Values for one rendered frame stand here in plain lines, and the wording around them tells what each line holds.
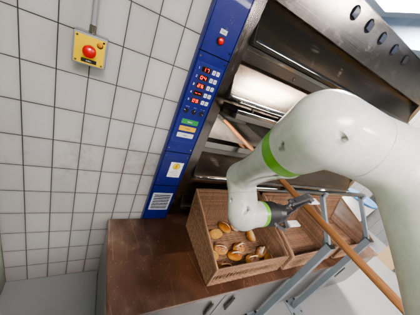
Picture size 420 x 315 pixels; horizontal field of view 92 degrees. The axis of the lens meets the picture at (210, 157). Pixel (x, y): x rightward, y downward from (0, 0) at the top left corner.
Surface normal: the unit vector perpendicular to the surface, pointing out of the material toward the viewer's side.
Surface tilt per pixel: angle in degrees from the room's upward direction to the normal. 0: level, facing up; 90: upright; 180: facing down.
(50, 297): 0
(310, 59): 70
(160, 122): 90
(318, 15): 90
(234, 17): 90
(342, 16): 90
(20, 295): 0
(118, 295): 0
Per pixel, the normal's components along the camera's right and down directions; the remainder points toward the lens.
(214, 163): 0.46, 0.25
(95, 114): 0.35, 0.57
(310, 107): -0.69, -0.42
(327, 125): -0.43, 0.07
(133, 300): 0.38, -0.81
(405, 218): -0.90, -0.39
